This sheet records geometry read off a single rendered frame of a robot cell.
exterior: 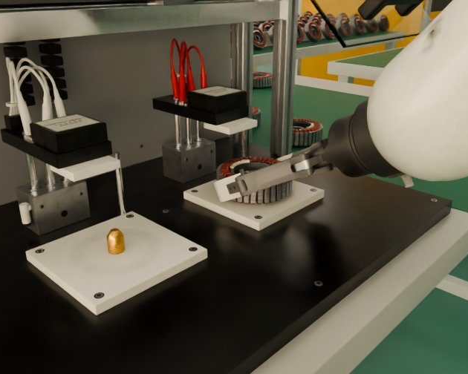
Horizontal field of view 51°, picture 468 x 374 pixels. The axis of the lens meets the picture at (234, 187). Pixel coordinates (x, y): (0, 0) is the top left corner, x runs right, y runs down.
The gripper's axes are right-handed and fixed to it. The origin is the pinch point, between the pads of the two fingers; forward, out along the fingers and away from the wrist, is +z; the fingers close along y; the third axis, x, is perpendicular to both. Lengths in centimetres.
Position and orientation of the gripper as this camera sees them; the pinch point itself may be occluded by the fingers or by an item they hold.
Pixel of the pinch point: (255, 177)
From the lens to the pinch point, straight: 72.1
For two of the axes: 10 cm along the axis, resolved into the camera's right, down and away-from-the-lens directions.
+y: 6.9, -2.8, 6.7
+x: -3.4, -9.4, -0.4
